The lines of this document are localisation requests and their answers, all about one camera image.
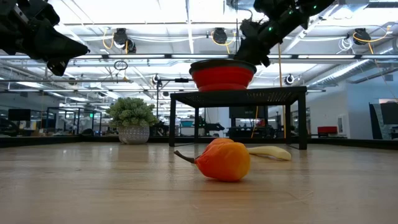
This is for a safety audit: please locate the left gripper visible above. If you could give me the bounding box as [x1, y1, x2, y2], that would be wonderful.
[9, 17, 91, 77]

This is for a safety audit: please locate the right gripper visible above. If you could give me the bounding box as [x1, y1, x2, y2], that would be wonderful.
[234, 18, 281, 68]

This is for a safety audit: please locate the red collapsible colander grey rim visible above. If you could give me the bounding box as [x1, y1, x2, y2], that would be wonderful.
[188, 58, 258, 93]

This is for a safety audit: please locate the orange pear with stem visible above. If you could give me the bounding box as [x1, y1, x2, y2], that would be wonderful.
[207, 138, 235, 147]
[173, 141, 252, 183]

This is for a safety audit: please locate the knife with cream handle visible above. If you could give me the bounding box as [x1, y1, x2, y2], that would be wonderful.
[246, 145, 292, 162]

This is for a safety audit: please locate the black perforated metal stand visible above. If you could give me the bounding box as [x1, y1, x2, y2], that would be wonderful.
[169, 86, 308, 151]

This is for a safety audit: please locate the black monitor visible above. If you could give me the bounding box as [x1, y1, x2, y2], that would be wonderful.
[7, 108, 32, 122]
[229, 106, 266, 119]

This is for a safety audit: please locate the potted green succulent plant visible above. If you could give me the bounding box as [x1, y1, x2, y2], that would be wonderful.
[106, 96, 160, 145]

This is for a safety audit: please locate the red box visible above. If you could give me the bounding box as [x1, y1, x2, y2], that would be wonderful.
[317, 126, 338, 136]

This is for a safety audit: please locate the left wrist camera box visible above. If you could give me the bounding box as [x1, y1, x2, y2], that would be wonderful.
[18, 0, 60, 27]

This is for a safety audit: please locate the hanging black cable coil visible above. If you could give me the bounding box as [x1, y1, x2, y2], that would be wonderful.
[113, 59, 129, 72]

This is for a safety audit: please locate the white ceiling duct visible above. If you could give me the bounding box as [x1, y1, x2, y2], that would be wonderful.
[306, 58, 373, 88]

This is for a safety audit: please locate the black wall panel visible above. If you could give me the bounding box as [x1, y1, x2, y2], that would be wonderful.
[369, 101, 398, 141]

